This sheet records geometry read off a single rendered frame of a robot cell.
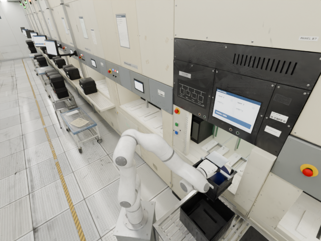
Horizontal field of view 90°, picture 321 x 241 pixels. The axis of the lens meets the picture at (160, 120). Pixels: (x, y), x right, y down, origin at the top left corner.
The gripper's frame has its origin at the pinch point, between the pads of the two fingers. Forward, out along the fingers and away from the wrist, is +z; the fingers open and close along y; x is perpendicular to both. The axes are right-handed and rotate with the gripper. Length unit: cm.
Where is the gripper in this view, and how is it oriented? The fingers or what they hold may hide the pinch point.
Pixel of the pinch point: (216, 160)
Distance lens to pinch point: 120.1
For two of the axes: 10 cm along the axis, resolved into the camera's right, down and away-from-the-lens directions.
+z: 7.8, -3.6, 5.1
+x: -0.3, -8.3, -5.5
